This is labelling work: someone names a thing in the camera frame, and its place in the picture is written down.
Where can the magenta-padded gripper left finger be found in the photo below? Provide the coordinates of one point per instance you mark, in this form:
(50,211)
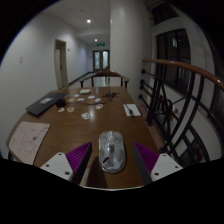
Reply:
(60,165)

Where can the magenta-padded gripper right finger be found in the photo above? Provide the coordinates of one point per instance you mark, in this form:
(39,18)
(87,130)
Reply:
(163,166)

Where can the transparent computer mouse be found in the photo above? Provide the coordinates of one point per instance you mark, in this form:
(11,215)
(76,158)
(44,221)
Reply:
(112,151)

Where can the white printed mouse pad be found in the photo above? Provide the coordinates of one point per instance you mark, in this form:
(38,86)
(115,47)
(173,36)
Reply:
(28,140)

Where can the small white card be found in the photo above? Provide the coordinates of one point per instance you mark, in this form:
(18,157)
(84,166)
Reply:
(80,99)
(99,106)
(85,115)
(91,97)
(97,99)

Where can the small round beige piece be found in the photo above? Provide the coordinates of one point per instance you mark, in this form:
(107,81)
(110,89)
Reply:
(70,109)

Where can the small black box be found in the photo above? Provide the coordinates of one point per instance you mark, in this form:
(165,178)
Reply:
(61,103)

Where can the dark closed laptop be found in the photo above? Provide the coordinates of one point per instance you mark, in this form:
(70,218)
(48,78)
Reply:
(45,103)

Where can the white notebook with pen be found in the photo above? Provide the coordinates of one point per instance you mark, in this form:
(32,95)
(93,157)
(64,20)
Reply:
(132,109)

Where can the beige flat block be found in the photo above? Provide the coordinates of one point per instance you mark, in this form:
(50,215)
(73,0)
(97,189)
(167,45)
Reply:
(85,91)

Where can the wooden armchair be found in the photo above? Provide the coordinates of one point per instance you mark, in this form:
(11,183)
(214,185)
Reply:
(104,74)

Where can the open side door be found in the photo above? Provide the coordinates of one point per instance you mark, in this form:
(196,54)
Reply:
(61,63)

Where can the black railing with wooden handrail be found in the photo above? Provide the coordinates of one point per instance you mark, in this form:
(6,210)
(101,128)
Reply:
(186,66)

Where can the dark framed window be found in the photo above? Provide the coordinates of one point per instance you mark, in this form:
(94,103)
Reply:
(173,56)

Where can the glass double door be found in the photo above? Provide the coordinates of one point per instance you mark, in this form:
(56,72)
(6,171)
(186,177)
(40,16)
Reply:
(101,60)

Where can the green exit sign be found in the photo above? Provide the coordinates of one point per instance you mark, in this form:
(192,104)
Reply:
(101,44)

